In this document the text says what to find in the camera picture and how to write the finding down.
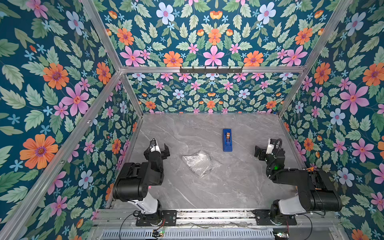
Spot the clear bubble wrap sheet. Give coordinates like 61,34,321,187
182,150,222,178

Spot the blue tape dispenser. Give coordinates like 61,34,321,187
222,129,233,152

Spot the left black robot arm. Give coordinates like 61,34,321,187
112,139,171,220

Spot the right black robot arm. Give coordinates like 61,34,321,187
255,139,342,225

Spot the black hook rack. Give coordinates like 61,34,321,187
179,66,243,75

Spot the white ventilation grille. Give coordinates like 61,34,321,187
100,229,275,240

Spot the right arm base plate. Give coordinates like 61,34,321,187
252,210,297,226

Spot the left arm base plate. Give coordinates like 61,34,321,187
136,210,177,228

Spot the aluminium mounting rail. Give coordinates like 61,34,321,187
94,209,342,228

